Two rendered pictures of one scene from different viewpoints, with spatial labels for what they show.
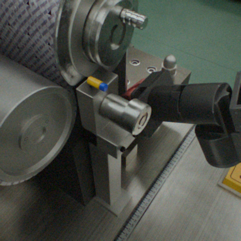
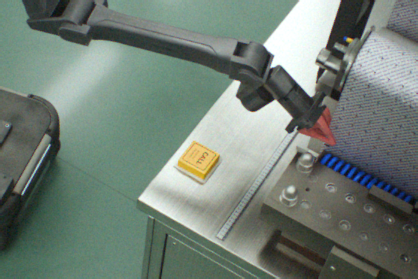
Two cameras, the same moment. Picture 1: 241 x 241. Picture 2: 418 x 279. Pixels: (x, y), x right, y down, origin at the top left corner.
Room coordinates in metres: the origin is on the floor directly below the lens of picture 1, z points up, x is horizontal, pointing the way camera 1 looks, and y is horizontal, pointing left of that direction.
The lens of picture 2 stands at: (1.36, -0.51, 2.36)
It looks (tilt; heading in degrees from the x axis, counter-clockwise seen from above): 51 degrees down; 166
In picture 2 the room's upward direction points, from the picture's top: 11 degrees clockwise
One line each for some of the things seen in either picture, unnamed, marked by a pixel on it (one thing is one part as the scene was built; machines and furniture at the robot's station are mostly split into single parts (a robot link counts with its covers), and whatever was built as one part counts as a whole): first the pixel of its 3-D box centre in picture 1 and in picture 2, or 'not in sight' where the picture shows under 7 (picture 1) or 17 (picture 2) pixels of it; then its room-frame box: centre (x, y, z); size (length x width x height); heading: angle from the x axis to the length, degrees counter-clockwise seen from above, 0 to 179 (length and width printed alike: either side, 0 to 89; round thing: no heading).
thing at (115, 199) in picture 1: (112, 158); (325, 104); (0.24, 0.01, 1.05); 0.06 x 0.05 x 0.31; 54
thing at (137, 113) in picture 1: (135, 116); (323, 57); (0.21, -0.02, 1.18); 0.04 x 0.02 x 0.04; 144
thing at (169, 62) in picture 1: (169, 64); (289, 193); (0.47, -0.11, 1.05); 0.04 x 0.04 x 0.04
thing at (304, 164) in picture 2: not in sight; (306, 160); (0.39, -0.06, 1.05); 0.04 x 0.04 x 0.04
